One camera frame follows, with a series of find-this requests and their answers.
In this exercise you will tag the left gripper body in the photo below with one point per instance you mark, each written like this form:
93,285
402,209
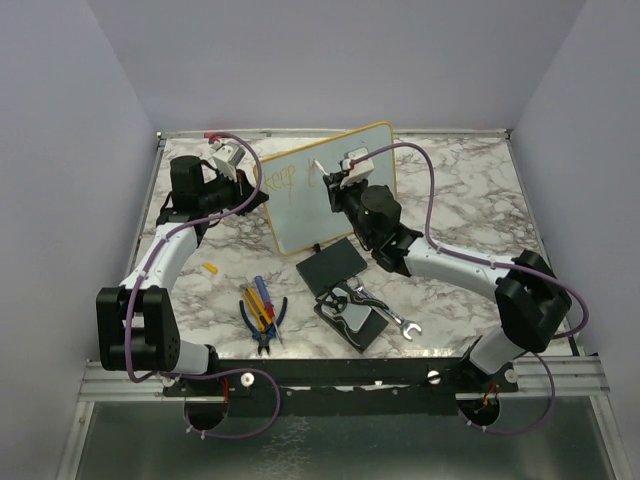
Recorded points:
237,191

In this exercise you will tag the black grey wire stripper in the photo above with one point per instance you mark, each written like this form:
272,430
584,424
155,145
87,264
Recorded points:
346,307

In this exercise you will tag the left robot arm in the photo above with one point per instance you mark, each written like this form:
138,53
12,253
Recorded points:
137,329

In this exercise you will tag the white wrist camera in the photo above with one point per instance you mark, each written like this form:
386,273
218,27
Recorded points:
226,157
354,170

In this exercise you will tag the black front mounting rail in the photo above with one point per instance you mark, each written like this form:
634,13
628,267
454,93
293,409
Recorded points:
340,387

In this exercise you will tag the yellow framed whiteboard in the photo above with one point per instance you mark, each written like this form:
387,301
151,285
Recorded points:
298,208

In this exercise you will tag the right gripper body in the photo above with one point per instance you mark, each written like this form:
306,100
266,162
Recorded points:
351,196

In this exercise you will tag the yellow marker cap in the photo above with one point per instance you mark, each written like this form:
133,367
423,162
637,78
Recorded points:
211,268

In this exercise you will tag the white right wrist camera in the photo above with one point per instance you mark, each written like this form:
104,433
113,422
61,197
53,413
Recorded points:
354,170

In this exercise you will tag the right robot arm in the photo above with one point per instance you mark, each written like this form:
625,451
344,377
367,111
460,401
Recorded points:
530,300

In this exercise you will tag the black flat box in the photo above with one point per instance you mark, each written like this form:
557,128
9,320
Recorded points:
330,266

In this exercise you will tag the blue handled pliers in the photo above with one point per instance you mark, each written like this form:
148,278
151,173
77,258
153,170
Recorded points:
263,337

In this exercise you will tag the blue red screwdriver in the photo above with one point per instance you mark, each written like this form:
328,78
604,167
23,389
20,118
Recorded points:
268,305

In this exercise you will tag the yellow utility knife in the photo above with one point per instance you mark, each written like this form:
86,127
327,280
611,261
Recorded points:
257,311

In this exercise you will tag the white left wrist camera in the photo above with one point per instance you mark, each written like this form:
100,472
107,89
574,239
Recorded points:
226,157

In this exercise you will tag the silver combination wrench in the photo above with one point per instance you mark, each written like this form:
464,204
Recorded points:
407,328

